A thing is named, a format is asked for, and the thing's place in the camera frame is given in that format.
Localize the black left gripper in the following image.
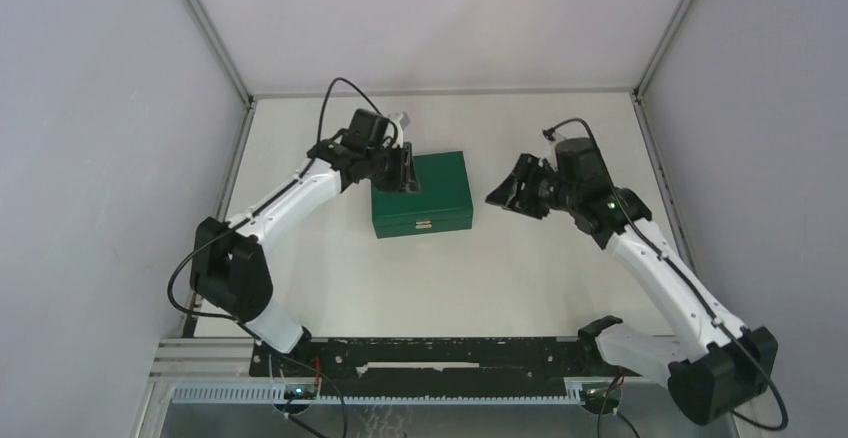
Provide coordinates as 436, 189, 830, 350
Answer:
364, 141, 420, 194

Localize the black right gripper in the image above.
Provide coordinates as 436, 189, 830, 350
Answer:
485, 152, 579, 219

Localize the green jewelry box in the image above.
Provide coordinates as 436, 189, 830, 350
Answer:
371, 151, 474, 239

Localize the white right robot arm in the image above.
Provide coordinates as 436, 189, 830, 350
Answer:
486, 138, 778, 425

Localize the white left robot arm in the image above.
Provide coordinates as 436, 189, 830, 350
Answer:
189, 109, 421, 375

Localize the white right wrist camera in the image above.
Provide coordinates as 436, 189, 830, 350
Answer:
542, 130, 564, 169

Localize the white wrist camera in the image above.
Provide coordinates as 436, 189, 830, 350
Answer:
387, 112, 411, 148
542, 130, 564, 169

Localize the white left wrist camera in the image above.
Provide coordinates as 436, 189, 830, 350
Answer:
387, 112, 411, 148

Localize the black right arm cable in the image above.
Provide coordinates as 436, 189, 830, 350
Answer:
541, 117, 790, 432

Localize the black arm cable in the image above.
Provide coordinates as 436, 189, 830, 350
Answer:
541, 117, 790, 432
166, 77, 402, 330

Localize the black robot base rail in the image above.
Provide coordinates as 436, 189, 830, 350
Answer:
248, 335, 620, 397

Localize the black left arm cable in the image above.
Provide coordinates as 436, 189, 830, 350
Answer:
166, 77, 402, 330

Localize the white slotted cable duct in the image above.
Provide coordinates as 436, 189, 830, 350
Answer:
171, 381, 607, 405

